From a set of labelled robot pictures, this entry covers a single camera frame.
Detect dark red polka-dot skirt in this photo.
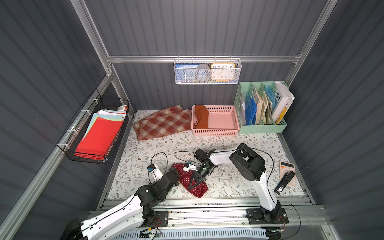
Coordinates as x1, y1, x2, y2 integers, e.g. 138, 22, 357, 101
172, 163, 209, 199

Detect rust orange skirt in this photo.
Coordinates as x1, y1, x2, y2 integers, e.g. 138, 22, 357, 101
194, 105, 209, 129

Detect red plaid skirt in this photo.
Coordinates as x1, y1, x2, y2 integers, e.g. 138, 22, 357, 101
133, 105, 192, 141

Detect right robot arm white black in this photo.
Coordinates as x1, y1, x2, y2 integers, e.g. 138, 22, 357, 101
188, 143, 281, 220

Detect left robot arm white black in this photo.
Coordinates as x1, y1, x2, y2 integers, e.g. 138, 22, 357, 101
60, 167, 180, 240

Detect grey tape roll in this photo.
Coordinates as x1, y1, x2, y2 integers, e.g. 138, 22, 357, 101
195, 64, 211, 83

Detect pink plastic basket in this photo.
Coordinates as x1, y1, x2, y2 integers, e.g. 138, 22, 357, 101
191, 105, 240, 136

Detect blue folders in organizer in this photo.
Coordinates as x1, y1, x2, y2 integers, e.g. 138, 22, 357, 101
245, 88, 257, 126

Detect red paper stack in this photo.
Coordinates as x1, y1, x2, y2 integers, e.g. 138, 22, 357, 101
75, 114, 124, 160

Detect small orange white card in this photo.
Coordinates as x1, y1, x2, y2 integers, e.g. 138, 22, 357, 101
279, 161, 297, 188

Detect mint green file organizer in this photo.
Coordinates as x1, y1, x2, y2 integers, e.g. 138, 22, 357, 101
233, 82, 288, 134

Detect yellow alarm clock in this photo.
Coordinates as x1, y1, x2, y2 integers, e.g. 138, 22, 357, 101
211, 63, 236, 82

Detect blue box in basket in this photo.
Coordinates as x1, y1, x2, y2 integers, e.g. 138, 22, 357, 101
174, 63, 199, 85

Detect white book in organizer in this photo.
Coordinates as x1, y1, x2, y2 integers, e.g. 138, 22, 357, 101
272, 82, 295, 125

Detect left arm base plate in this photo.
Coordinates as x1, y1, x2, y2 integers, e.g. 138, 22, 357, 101
142, 211, 169, 229

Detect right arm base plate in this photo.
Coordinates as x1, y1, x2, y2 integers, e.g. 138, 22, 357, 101
245, 208, 290, 225

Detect black wire side basket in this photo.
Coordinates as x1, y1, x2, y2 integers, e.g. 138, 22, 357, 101
57, 90, 129, 164

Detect white wire wall basket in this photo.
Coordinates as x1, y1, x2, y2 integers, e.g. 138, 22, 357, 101
174, 58, 242, 85

